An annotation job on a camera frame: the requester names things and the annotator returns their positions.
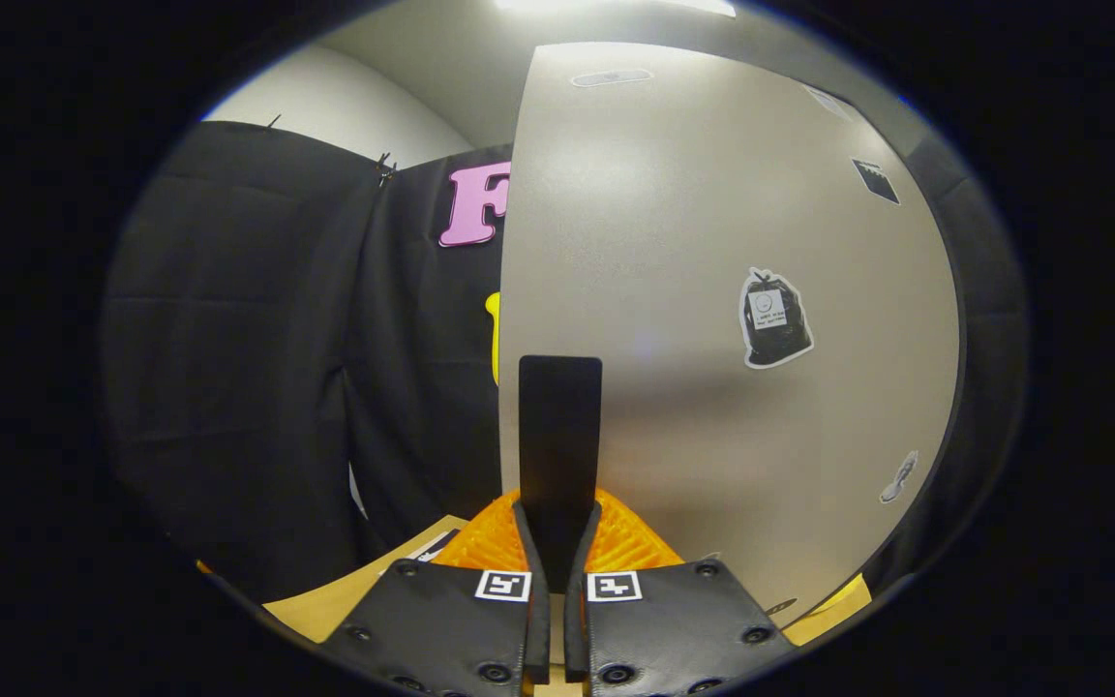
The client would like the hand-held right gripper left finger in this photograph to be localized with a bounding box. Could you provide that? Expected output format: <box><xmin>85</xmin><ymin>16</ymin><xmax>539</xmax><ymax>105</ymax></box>
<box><xmin>320</xmin><ymin>489</ymin><xmax>552</xmax><ymax>697</ymax></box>

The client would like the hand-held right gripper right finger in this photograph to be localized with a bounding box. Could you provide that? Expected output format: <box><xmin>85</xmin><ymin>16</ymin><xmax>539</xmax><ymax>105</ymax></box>
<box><xmin>562</xmin><ymin>489</ymin><xmax>796</xmax><ymax>697</ymax></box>

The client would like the black door handle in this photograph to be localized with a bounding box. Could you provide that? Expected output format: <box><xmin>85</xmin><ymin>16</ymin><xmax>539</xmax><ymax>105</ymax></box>
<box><xmin>517</xmin><ymin>355</ymin><xmax>605</xmax><ymax>593</ymax></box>

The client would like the light grey cabinet door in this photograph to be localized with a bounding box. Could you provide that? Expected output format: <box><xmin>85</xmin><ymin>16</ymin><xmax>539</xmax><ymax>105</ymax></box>
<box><xmin>497</xmin><ymin>41</ymin><xmax>965</xmax><ymax>621</ymax></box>

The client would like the black backdrop cloth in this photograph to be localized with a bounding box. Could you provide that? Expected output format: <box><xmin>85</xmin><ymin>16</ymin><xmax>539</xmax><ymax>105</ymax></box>
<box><xmin>103</xmin><ymin>121</ymin><xmax>1033</xmax><ymax>601</ymax></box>

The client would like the large ceiling light panel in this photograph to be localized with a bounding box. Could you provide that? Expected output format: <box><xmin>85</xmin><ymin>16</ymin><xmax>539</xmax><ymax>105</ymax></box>
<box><xmin>495</xmin><ymin>0</ymin><xmax>738</xmax><ymax>18</ymax></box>

